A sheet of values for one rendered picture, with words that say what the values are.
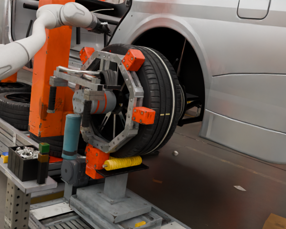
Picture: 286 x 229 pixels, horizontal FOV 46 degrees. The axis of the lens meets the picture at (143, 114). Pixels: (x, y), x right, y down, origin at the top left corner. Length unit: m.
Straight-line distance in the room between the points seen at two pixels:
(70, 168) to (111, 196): 0.33
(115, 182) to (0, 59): 1.09
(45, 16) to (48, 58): 0.41
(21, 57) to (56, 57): 0.80
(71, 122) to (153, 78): 0.53
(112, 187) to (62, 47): 0.92
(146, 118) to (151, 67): 0.29
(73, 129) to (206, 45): 0.87
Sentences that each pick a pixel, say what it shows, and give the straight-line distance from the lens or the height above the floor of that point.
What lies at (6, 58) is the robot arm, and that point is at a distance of 1.37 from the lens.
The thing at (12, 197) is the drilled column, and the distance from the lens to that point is 2.00.
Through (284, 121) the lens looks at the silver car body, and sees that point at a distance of 1.68.
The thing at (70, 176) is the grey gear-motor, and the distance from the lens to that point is 2.26.
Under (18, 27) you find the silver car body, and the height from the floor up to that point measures 1.15.
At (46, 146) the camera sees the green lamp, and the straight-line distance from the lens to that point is 1.70.
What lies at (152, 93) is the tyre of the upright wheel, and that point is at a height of 0.96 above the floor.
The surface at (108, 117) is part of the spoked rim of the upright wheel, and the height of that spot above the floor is 0.74.
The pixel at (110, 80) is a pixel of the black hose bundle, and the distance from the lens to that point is 1.68.
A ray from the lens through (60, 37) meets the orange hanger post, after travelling 2.19.
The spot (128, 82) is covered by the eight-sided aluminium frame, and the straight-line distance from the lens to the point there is 1.74.
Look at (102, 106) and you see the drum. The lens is 1.85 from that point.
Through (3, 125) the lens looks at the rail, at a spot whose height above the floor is 0.38.
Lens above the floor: 1.21
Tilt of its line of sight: 12 degrees down
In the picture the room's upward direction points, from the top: 9 degrees clockwise
